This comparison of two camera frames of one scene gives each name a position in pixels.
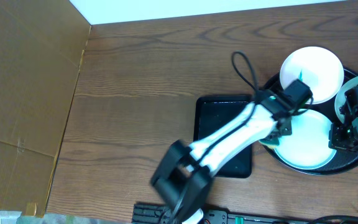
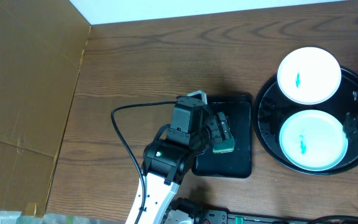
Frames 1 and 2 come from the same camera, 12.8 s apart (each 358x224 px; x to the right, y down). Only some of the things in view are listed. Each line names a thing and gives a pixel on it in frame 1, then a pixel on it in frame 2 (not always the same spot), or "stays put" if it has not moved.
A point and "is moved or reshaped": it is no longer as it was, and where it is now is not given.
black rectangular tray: [212, 112] stays put
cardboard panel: [30, 54] stays put
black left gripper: [279, 133] → [217, 130]
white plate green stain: [317, 68] stays put
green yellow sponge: [271, 144] is moved or reshaped
